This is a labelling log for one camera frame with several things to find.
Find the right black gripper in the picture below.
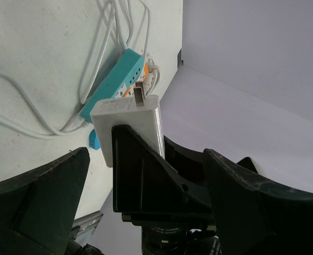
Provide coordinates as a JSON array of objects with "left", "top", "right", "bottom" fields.
[{"left": 112, "top": 125, "right": 221, "bottom": 254}]

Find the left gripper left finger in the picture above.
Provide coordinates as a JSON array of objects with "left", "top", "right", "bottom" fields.
[{"left": 0, "top": 147, "right": 90, "bottom": 254}]

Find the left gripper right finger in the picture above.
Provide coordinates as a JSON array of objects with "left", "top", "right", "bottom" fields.
[{"left": 203, "top": 149, "right": 313, "bottom": 254}]

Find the white charger plug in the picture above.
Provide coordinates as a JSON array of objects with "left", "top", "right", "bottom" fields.
[{"left": 90, "top": 81, "right": 165, "bottom": 167}]

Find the blue flat plug adapter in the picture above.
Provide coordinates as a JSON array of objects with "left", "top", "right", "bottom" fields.
[{"left": 89, "top": 130, "right": 101, "bottom": 150}]

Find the orange power strip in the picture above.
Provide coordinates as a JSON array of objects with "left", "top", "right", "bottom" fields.
[{"left": 124, "top": 64, "right": 149, "bottom": 97}]

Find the teal power strip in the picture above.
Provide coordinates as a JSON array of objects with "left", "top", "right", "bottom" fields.
[{"left": 79, "top": 49, "right": 144, "bottom": 123}]

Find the aluminium table frame rail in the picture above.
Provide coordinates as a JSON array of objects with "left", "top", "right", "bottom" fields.
[{"left": 69, "top": 211, "right": 103, "bottom": 240}]

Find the white cord of orange strip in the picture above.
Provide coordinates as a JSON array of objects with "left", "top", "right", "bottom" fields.
[{"left": 144, "top": 57, "right": 162, "bottom": 94}]

